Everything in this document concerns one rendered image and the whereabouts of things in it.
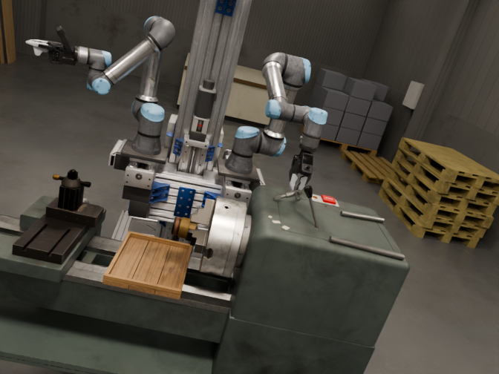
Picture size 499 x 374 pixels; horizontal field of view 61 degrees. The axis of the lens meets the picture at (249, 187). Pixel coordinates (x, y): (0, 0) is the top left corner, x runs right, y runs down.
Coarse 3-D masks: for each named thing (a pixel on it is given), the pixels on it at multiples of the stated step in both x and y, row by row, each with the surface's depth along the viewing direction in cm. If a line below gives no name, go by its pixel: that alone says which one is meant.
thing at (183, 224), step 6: (174, 222) 170; (180, 222) 171; (186, 222) 170; (192, 222) 173; (174, 228) 170; (180, 228) 169; (186, 228) 169; (192, 228) 171; (174, 234) 172; (180, 234) 170; (186, 234) 169
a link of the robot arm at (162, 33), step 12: (156, 24) 199; (168, 24) 200; (156, 36) 196; (168, 36) 199; (132, 48) 199; (144, 48) 197; (156, 48) 198; (120, 60) 196; (132, 60) 196; (144, 60) 200; (108, 72) 195; (120, 72) 196; (96, 84) 192; (108, 84) 195
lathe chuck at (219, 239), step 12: (216, 204) 165; (228, 204) 167; (216, 216) 161; (228, 216) 162; (216, 228) 160; (228, 228) 160; (216, 240) 159; (228, 240) 159; (216, 252) 160; (228, 252) 160; (204, 264) 163; (216, 264) 162
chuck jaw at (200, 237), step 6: (192, 234) 166; (198, 234) 167; (204, 234) 169; (192, 240) 165; (198, 240) 163; (204, 240) 164; (198, 246) 161; (204, 246) 161; (198, 252) 162; (204, 252) 161; (210, 252) 161
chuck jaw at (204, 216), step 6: (210, 204) 174; (198, 210) 173; (204, 210) 173; (210, 210) 174; (192, 216) 173; (198, 216) 173; (204, 216) 173; (210, 216) 173; (198, 222) 173; (204, 222) 173; (210, 222) 173
